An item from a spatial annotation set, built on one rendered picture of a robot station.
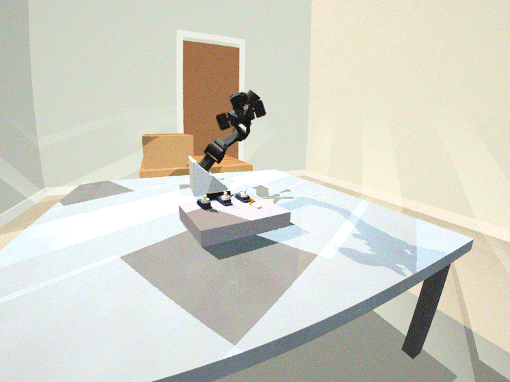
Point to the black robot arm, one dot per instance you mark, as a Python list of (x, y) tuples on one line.
[(218, 147)]

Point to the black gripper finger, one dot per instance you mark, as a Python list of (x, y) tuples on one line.
[(233, 118), (248, 112)]

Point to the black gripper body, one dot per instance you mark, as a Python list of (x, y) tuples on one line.
[(223, 120)]

